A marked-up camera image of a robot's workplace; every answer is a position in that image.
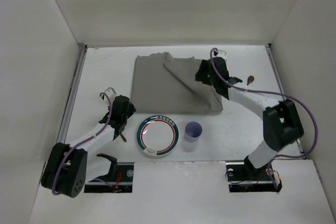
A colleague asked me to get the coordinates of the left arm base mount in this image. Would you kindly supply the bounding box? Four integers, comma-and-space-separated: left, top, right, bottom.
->
84, 163, 134, 194

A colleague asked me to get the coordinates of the aluminium table rail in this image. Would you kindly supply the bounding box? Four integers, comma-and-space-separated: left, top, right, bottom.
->
265, 42, 307, 159
50, 43, 87, 151

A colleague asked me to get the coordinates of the left aluminium table rail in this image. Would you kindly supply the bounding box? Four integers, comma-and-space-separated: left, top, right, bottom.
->
50, 43, 87, 151

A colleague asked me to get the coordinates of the white plate green red rim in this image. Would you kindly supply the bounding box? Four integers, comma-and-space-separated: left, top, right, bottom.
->
136, 115, 180, 158

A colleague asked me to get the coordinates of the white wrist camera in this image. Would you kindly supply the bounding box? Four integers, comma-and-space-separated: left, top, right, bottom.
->
103, 87, 117, 100
214, 49, 227, 60

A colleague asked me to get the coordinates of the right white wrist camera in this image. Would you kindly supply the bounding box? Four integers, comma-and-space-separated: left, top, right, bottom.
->
214, 49, 227, 60

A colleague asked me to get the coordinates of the purple cable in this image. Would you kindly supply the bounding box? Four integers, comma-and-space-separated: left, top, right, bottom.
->
52, 92, 119, 196
209, 47, 320, 159

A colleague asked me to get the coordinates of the brown wooden fork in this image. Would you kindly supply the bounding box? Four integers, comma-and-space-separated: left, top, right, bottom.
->
120, 134, 127, 142

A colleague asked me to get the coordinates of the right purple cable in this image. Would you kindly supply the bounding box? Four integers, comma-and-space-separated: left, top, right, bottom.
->
209, 47, 320, 159

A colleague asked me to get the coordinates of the right aluminium table rail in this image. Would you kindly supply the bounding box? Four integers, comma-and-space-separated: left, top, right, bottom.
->
265, 42, 307, 159

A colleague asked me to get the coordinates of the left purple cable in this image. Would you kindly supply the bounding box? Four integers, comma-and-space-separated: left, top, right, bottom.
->
52, 92, 119, 196

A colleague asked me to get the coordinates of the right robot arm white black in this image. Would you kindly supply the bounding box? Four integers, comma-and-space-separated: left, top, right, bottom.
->
195, 57, 304, 172

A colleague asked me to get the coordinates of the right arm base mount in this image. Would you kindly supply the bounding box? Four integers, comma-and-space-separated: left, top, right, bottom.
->
225, 161, 282, 193

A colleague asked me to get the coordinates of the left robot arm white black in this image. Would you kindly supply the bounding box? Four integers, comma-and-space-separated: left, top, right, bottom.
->
40, 95, 136, 198

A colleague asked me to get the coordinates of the grey cloth placemat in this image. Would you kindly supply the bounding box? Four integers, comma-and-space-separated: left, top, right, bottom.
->
131, 52, 223, 115

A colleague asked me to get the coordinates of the lilac plastic cup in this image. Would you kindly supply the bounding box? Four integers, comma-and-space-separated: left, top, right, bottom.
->
184, 122, 203, 143

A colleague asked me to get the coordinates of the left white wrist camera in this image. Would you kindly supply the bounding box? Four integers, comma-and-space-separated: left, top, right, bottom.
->
103, 87, 117, 100

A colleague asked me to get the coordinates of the brown wooden spoon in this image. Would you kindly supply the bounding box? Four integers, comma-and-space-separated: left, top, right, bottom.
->
246, 76, 255, 86

